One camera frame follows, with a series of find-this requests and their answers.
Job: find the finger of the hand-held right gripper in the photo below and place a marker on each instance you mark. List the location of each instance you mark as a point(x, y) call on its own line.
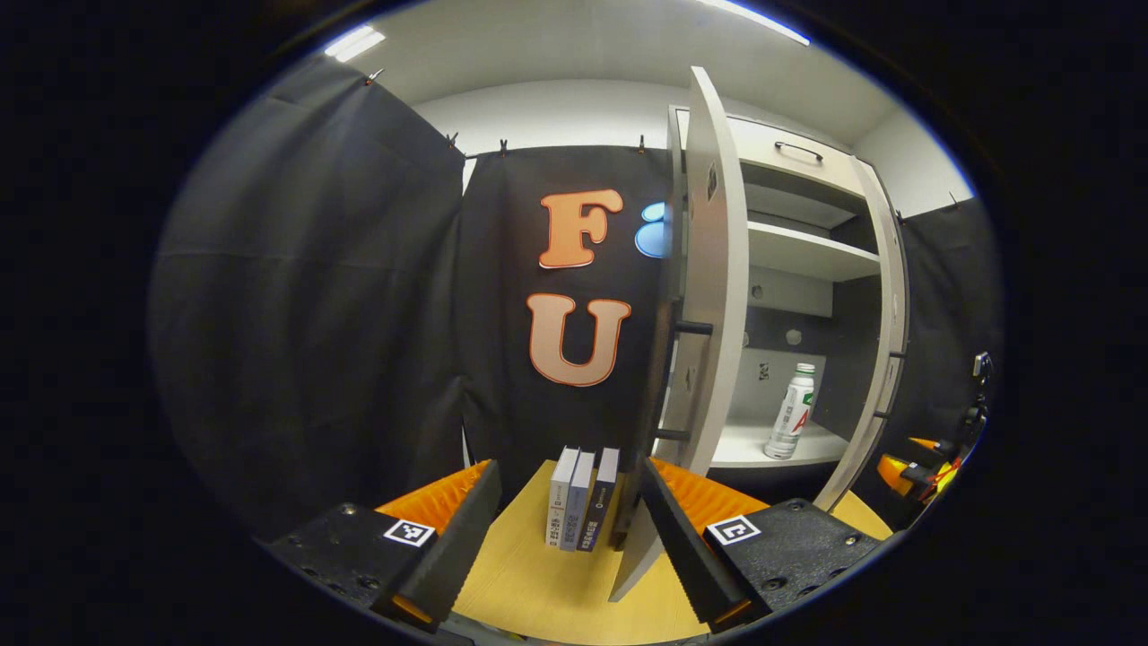
point(897, 474)
point(933, 447)

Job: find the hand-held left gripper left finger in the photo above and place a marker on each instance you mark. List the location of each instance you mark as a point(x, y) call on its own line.
point(457, 547)

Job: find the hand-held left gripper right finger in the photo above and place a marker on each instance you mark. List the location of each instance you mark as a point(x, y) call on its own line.
point(686, 547)

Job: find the white plastic drink bottle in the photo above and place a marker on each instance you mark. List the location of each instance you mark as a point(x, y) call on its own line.
point(791, 422)

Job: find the white cabinet door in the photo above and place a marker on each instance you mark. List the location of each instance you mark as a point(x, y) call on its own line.
point(883, 314)
point(726, 269)

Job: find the dark blue book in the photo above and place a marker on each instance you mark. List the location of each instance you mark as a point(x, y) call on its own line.
point(599, 502)

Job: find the light grey book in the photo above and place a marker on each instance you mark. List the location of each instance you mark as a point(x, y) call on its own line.
point(560, 502)

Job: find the blue grey book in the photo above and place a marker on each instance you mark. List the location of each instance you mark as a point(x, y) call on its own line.
point(577, 507)

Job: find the white open-front cabinet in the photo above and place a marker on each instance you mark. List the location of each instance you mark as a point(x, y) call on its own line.
point(780, 444)

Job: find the black backdrop cloth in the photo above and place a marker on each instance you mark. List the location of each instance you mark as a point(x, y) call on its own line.
point(314, 314)
point(951, 287)

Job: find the white cabinet drawer front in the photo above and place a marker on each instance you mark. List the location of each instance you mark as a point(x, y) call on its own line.
point(762, 148)

